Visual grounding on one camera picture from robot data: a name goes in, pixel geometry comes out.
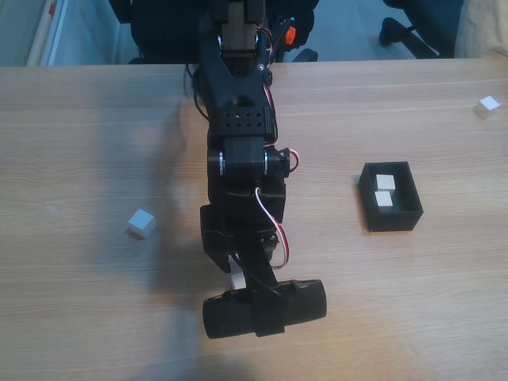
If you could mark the white cube block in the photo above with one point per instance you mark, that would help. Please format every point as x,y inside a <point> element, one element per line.
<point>237,281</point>
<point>385,182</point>
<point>141,224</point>
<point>383,199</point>
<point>487,107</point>

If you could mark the white panel with red mark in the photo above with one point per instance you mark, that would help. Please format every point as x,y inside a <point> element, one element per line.
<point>51,35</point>

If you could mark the orange clamp knob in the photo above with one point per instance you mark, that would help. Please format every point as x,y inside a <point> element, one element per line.
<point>290,35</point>

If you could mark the black oval camera box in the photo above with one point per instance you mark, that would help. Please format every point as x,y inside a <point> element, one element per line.
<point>266,311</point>

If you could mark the beige cloth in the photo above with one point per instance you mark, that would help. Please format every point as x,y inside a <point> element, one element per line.
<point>482,28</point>

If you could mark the dark office chair with base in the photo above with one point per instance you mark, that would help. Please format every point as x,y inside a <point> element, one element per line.
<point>428,24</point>

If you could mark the black open box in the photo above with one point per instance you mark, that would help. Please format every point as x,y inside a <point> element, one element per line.
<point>393,223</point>

